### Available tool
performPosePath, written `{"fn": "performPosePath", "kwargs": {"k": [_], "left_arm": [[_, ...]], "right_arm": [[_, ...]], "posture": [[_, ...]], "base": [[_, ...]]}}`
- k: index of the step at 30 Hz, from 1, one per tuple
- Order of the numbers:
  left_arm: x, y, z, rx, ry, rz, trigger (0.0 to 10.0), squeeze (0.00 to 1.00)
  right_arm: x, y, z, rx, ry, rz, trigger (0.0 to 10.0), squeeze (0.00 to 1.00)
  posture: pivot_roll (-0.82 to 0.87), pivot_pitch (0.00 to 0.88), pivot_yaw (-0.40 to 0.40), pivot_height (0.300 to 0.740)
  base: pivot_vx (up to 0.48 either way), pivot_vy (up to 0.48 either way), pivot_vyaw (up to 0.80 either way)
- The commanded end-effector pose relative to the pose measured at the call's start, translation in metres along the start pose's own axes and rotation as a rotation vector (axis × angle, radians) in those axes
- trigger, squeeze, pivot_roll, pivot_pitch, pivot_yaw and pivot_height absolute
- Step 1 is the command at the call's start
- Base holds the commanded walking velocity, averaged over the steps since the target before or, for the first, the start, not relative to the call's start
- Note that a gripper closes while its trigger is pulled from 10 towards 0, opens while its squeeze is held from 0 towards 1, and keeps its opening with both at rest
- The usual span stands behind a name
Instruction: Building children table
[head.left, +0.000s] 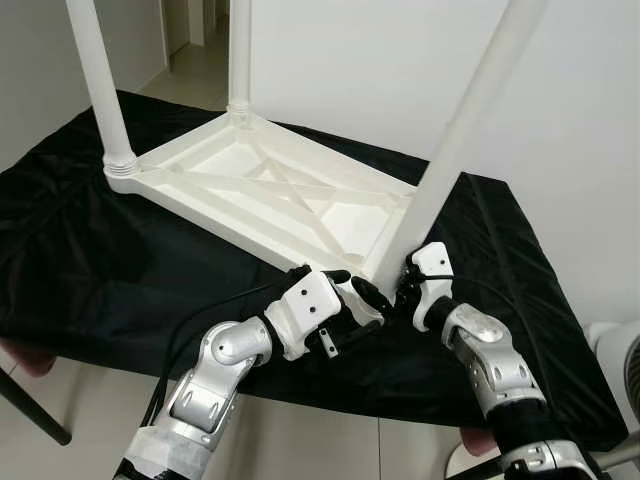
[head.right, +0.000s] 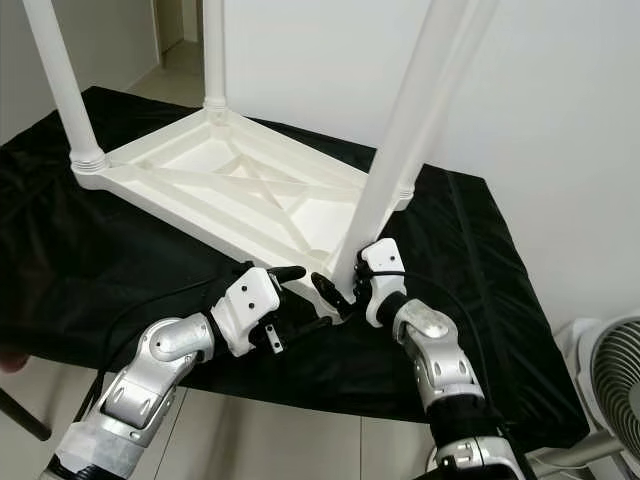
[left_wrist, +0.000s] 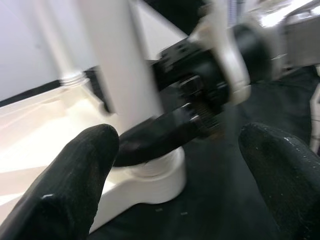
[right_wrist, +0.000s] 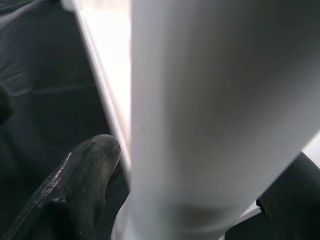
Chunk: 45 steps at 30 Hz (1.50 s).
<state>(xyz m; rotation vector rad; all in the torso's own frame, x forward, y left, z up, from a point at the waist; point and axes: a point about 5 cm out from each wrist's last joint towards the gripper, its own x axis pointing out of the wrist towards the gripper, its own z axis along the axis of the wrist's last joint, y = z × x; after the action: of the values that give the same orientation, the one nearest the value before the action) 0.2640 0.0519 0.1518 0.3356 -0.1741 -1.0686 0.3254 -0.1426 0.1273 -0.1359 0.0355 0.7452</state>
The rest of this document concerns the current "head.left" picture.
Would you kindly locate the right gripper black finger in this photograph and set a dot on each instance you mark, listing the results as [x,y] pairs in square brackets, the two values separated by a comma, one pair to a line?
[372,295]

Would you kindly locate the white plastic table top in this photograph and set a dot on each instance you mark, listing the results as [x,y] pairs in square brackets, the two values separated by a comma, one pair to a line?
[250,190]

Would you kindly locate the white plastic table leg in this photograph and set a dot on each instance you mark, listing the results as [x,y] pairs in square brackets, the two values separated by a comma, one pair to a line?
[100,90]
[460,130]
[239,50]

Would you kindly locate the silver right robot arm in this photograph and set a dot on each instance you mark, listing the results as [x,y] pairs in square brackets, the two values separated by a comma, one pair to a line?
[490,360]

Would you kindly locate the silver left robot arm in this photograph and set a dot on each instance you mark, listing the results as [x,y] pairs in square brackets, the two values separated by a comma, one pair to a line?
[205,390]

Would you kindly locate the white floor fan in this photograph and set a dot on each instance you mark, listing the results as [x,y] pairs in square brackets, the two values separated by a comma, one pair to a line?
[625,370]

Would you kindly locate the black table cloth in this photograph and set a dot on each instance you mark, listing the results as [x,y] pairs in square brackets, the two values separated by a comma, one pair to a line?
[80,250]

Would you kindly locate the grey metal tube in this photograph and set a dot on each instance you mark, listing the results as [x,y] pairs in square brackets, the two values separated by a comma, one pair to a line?
[615,455]

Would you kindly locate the black metal table leg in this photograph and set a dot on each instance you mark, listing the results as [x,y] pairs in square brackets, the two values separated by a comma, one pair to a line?
[35,410]

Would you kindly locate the red table edge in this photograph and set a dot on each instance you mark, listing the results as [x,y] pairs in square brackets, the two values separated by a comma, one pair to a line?
[25,360]

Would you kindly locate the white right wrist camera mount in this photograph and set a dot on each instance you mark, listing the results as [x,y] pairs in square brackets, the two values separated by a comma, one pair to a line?
[432,262]

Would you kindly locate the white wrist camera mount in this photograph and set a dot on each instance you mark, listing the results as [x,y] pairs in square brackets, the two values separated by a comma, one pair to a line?
[432,262]
[305,305]

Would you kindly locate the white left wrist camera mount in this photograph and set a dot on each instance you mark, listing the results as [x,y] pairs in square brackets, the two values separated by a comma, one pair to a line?
[305,305]

